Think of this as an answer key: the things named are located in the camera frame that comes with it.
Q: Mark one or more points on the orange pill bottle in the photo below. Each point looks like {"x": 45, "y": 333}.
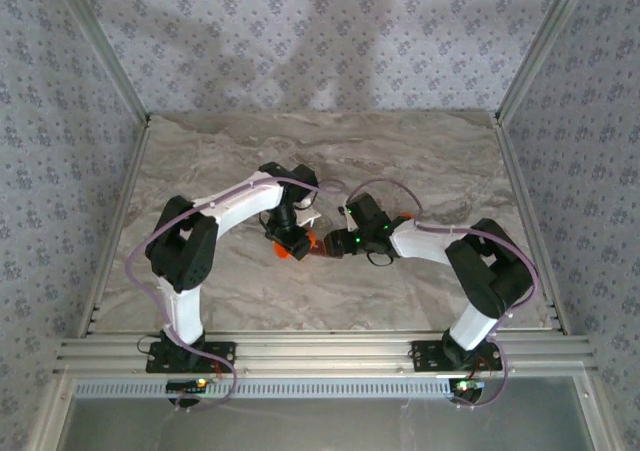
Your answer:
{"x": 281, "y": 251}

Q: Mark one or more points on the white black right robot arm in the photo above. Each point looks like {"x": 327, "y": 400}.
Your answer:
{"x": 425, "y": 241}

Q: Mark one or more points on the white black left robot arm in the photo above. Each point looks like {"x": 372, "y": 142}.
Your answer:
{"x": 240, "y": 203}

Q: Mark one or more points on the small circuit board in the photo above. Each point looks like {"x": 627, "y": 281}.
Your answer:
{"x": 467, "y": 385}
{"x": 192, "y": 385}

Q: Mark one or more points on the grey metal panel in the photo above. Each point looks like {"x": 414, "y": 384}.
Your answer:
{"x": 320, "y": 426}

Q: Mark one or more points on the aluminium frame rail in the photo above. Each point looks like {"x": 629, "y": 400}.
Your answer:
{"x": 320, "y": 353}

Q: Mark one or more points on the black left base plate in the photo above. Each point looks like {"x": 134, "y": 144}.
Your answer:
{"x": 220, "y": 356}

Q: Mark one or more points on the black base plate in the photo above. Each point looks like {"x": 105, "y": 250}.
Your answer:
{"x": 220, "y": 356}
{"x": 425, "y": 356}

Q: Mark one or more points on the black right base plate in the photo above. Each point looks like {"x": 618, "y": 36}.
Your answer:
{"x": 425, "y": 356}

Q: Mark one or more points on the aluminium table side rail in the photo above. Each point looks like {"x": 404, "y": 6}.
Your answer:
{"x": 515, "y": 181}
{"x": 128, "y": 186}

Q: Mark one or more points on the aluminium corner post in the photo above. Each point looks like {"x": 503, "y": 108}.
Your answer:
{"x": 112, "y": 56}
{"x": 539, "y": 46}

